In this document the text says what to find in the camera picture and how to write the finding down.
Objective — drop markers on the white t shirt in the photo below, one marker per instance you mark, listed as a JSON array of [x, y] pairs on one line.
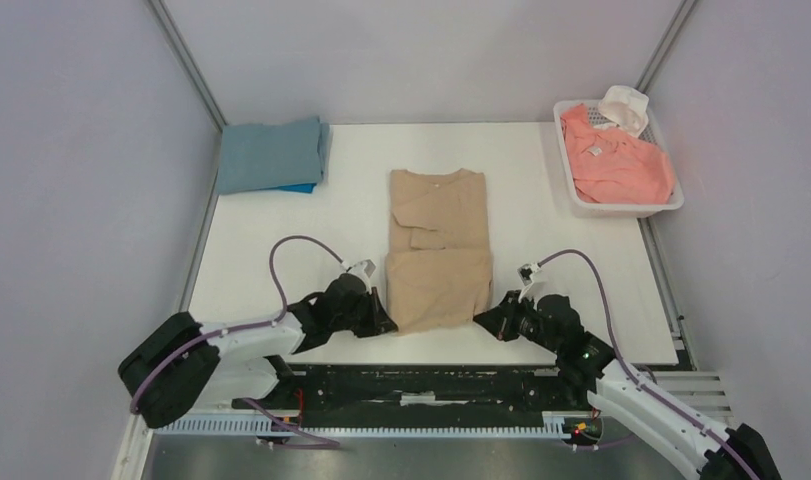
[[627, 108]]

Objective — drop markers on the white slotted cable duct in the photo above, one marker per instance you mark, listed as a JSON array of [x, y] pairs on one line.
[[254, 424]]

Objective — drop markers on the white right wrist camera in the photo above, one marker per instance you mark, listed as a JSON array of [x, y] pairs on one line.
[[532, 278]]

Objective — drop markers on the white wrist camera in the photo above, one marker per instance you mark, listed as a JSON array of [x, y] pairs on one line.
[[532, 278], [363, 269]]

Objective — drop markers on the pink t shirt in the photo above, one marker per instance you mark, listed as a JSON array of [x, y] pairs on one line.
[[609, 166]]

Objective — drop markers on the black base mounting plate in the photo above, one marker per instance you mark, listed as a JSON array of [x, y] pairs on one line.
[[424, 396]]

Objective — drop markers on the folded bright blue t shirt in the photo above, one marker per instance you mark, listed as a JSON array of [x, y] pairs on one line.
[[306, 188]]

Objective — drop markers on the folded grey-blue t shirt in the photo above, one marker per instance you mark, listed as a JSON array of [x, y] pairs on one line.
[[256, 157]]

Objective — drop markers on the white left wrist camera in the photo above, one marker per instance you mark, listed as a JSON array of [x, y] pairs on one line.
[[363, 269]]

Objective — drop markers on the beige t shirt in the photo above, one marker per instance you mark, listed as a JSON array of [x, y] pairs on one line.
[[439, 267]]

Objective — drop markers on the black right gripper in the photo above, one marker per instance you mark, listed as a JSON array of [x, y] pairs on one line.
[[508, 321]]

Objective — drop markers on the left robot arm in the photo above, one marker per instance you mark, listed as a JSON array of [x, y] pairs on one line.
[[185, 364]]

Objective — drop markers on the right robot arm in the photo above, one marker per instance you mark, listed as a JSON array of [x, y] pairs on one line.
[[698, 446]]

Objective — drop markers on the white plastic basket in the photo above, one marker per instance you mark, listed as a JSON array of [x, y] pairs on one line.
[[580, 208]]

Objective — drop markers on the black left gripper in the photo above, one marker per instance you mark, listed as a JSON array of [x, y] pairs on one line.
[[379, 321]]

